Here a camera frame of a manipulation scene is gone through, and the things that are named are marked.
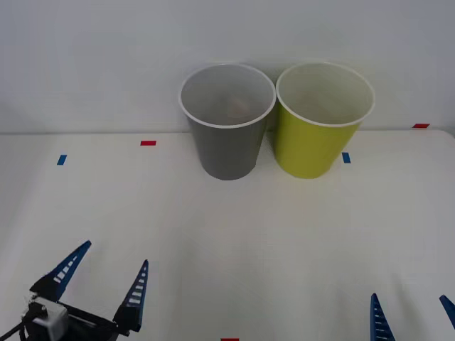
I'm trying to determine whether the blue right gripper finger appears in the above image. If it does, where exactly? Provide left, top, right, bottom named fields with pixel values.
left=439, top=294, right=455, bottom=320
left=369, top=293, right=395, bottom=341

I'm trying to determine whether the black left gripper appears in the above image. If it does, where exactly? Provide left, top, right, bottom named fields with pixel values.
left=29, top=240, right=150, bottom=341

